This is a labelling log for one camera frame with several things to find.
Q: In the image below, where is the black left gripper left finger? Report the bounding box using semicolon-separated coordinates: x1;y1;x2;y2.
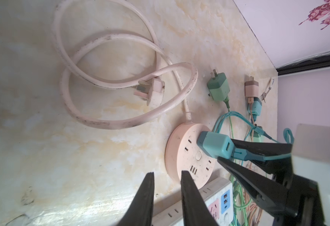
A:
117;172;155;226

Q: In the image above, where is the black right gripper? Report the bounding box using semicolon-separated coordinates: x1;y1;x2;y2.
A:
217;139;325;226

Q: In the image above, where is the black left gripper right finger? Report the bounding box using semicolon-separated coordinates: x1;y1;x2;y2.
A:
181;170;218;226

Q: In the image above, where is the green USB charger plug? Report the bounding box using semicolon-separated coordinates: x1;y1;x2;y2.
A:
207;69;230;111

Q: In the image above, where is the teal USB charger plug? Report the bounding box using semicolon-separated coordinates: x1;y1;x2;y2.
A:
197;131;235;159

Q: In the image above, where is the pink USB charger plug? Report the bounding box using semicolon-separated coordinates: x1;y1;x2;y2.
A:
245;76;259;104

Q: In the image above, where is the white multicolour power strip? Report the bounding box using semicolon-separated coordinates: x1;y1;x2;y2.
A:
152;177;234;226

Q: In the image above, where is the round pink power socket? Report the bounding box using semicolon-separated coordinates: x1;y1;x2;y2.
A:
165;123;215;189

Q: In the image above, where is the metal fork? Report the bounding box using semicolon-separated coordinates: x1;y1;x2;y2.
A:
260;78;275;102

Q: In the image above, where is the tangled charging cables bundle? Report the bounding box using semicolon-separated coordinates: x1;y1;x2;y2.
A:
211;97;296;226

